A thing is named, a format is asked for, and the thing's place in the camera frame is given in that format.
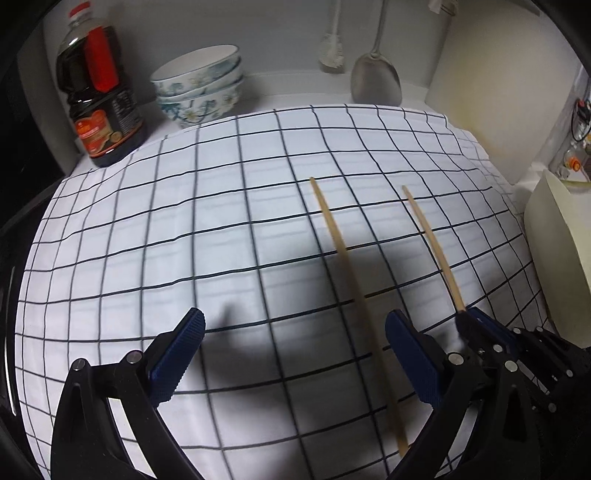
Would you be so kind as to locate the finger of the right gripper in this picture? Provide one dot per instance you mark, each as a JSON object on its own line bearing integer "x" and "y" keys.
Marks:
{"x": 477, "y": 338}
{"x": 491, "y": 325}

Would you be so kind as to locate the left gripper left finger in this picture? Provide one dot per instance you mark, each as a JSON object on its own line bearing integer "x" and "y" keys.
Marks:
{"x": 145, "y": 379}

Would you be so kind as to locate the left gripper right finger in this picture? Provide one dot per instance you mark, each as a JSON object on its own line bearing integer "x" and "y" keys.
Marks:
{"x": 438, "y": 378}

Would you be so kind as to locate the wooden chopstick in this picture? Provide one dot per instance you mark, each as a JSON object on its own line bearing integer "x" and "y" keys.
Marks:
{"x": 438, "y": 252}
{"x": 363, "y": 311}

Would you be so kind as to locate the cream round container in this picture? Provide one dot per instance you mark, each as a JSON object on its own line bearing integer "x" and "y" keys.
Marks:
{"x": 557, "y": 221}

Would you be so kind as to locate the white black checkered cloth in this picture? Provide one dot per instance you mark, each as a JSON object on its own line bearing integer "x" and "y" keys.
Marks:
{"x": 225, "y": 218}

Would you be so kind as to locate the dark soy sauce bottle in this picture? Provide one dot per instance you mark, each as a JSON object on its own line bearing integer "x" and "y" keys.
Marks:
{"x": 101, "y": 105}

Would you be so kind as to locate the bottom patterned ceramic bowl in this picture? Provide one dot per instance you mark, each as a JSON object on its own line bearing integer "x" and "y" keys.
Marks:
{"x": 189, "y": 112}

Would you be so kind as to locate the patterned ceramic bowl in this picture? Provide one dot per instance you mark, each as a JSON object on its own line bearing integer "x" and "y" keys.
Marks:
{"x": 189, "y": 112}
{"x": 232, "y": 77}
{"x": 194, "y": 69}

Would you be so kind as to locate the cream cutting board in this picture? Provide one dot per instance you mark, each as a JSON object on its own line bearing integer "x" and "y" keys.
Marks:
{"x": 506, "y": 74}

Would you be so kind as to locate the metal spatula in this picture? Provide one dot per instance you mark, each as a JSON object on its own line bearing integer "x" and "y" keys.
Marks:
{"x": 374, "y": 79}

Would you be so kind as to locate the middle patterned ceramic bowl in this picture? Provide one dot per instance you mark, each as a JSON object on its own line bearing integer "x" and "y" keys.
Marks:
{"x": 232, "y": 77}

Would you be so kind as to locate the top patterned ceramic bowl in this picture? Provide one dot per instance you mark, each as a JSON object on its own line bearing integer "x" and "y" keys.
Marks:
{"x": 194, "y": 69}

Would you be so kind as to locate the white dish brush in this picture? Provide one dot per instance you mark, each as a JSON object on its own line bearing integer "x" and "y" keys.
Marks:
{"x": 330, "y": 53}

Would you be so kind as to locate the gas valve with hose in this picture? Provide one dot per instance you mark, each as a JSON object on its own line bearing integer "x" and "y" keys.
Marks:
{"x": 573, "y": 158}

